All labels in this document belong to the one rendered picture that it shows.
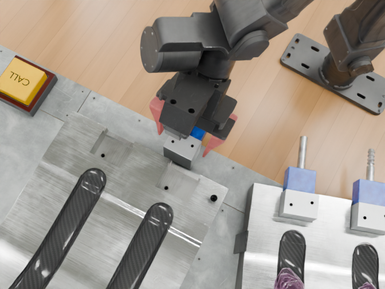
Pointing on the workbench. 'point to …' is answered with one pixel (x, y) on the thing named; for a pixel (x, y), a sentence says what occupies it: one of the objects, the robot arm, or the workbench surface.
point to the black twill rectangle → (240, 242)
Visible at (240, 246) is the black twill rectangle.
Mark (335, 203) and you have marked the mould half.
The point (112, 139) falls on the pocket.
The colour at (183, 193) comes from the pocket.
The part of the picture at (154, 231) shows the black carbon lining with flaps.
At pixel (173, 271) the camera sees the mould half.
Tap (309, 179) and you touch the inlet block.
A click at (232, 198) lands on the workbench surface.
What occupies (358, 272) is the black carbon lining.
